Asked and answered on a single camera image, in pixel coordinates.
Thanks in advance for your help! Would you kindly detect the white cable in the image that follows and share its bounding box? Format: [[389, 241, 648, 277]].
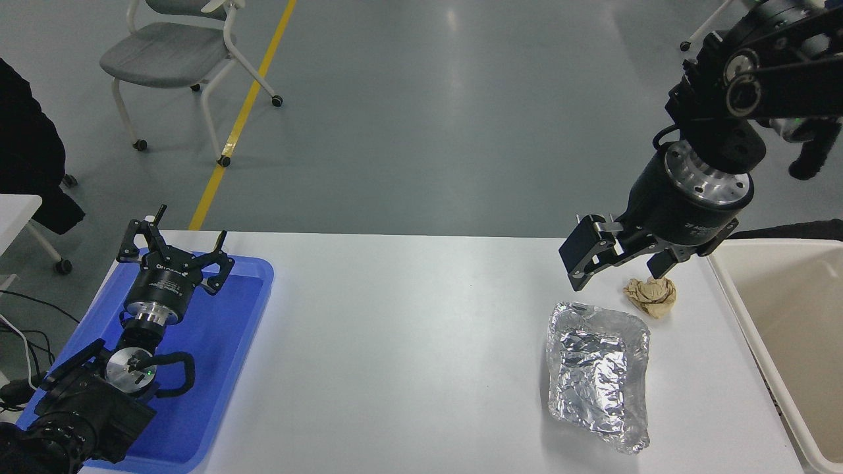
[[0, 313, 41, 390]]

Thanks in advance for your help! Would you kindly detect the white-framed chair on casters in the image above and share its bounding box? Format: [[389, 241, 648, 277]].
[[680, 0, 735, 52]]

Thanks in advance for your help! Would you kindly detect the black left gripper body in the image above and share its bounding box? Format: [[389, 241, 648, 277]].
[[125, 250, 204, 315]]

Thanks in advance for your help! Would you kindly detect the blue plastic tray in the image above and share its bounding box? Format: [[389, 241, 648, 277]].
[[14, 253, 275, 472]]

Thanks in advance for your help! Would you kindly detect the silver foil tray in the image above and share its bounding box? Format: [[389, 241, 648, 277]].
[[545, 302, 651, 455]]

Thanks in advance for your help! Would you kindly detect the grey chair with white frame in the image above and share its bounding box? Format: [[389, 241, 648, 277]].
[[99, 0, 284, 167]]

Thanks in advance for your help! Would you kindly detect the crumpled tan paper ball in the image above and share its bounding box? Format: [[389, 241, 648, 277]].
[[623, 276, 678, 320]]

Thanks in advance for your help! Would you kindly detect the white side table on casters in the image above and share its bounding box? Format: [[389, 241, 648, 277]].
[[0, 194, 73, 276]]

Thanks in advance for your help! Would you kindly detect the large pale bin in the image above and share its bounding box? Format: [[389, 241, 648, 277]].
[[706, 238, 843, 474]]

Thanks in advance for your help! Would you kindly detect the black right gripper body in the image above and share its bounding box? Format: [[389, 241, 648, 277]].
[[621, 152, 752, 257]]

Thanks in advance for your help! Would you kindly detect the person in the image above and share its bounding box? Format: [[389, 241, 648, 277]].
[[0, 58, 86, 236]]

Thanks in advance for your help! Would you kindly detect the black cable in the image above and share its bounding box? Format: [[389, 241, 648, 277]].
[[0, 290, 81, 396]]

